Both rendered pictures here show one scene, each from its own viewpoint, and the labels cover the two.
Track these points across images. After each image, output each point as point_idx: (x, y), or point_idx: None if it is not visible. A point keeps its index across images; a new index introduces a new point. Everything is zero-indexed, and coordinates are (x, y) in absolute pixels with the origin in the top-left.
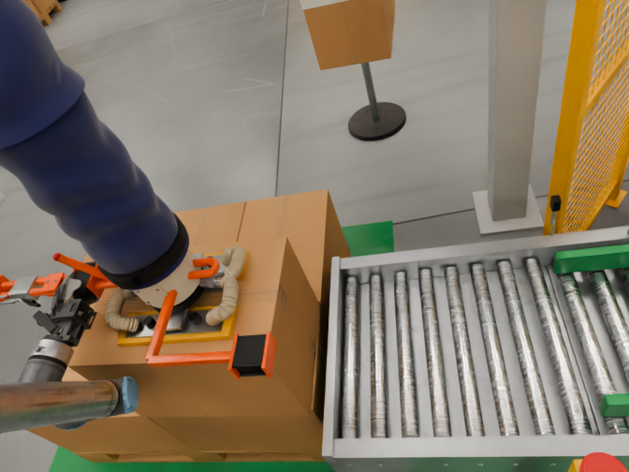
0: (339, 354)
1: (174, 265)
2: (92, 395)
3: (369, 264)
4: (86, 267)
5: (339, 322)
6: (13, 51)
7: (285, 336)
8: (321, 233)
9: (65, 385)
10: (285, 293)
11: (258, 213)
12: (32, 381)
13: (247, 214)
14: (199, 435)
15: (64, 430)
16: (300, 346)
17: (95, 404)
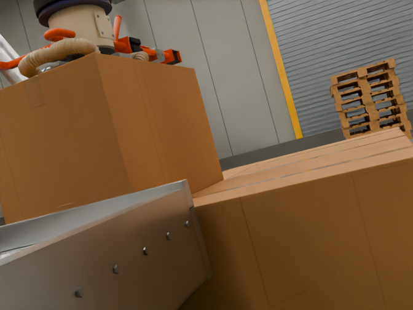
0: (43, 236)
1: (40, 13)
2: (11, 71)
3: (140, 202)
4: (113, 30)
5: (80, 220)
6: None
7: (15, 128)
8: (286, 184)
9: (4, 49)
10: (44, 97)
11: (370, 151)
12: (49, 66)
13: (372, 149)
14: None
15: None
16: (40, 176)
17: (11, 78)
